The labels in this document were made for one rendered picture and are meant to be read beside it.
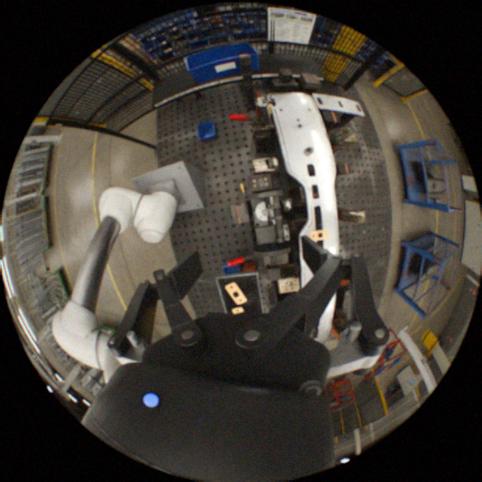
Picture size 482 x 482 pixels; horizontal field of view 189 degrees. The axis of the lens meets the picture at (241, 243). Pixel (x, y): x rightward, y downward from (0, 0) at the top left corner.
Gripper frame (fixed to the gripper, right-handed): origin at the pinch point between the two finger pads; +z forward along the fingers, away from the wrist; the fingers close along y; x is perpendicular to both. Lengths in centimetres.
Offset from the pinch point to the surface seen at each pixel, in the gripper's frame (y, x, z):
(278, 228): 6.3, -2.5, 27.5
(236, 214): -6.1, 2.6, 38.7
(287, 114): 21, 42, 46
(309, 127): 29, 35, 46
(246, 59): 9, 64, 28
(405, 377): 683, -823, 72
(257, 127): 7, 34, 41
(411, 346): 317, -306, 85
